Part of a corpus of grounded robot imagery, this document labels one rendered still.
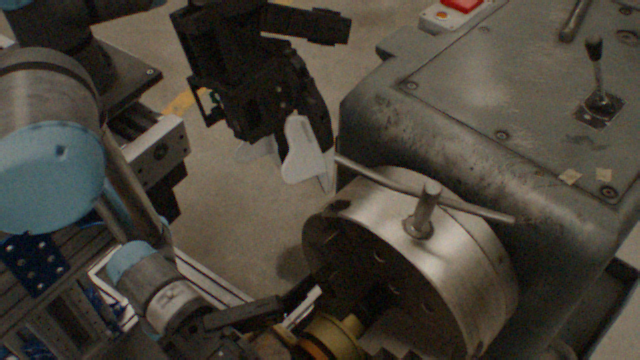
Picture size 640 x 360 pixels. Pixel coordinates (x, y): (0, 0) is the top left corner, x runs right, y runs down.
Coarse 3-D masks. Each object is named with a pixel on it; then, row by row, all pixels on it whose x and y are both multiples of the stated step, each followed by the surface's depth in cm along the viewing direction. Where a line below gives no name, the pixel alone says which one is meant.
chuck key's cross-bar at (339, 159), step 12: (336, 156) 63; (348, 168) 63; (360, 168) 63; (372, 180) 64; (384, 180) 63; (408, 192) 63; (420, 192) 63; (444, 204) 63; (456, 204) 62; (468, 204) 62; (480, 216) 62; (492, 216) 62; (504, 216) 62
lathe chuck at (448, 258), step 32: (352, 192) 76; (384, 192) 73; (320, 224) 78; (352, 224) 71; (384, 224) 69; (448, 224) 69; (384, 256) 70; (416, 256) 66; (448, 256) 67; (480, 256) 69; (384, 288) 75; (416, 288) 69; (448, 288) 66; (480, 288) 68; (448, 320) 68; (480, 320) 69; (480, 352) 73
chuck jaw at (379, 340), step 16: (384, 320) 74; (400, 320) 74; (416, 320) 74; (368, 336) 73; (384, 336) 73; (400, 336) 72; (416, 336) 72; (432, 336) 72; (368, 352) 71; (384, 352) 72; (400, 352) 71; (416, 352) 70; (432, 352) 70; (448, 352) 70
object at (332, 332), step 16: (320, 320) 73; (336, 320) 72; (352, 320) 74; (304, 336) 74; (320, 336) 71; (336, 336) 71; (352, 336) 71; (304, 352) 70; (320, 352) 70; (336, 352) 70; (352, 352) 71
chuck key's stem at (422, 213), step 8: (424, 184) 62; (432, 184) 62; (440, 184) 62; (424, 192) 62; (432, 192) 61; (440, 192) 61; (424, 200) 63; (432, 200) 62; (416, 208) 65; (424, 208) 64; (432, 208) 64; (416, 216) 66; (424, 216) 65; (416, 224) 67
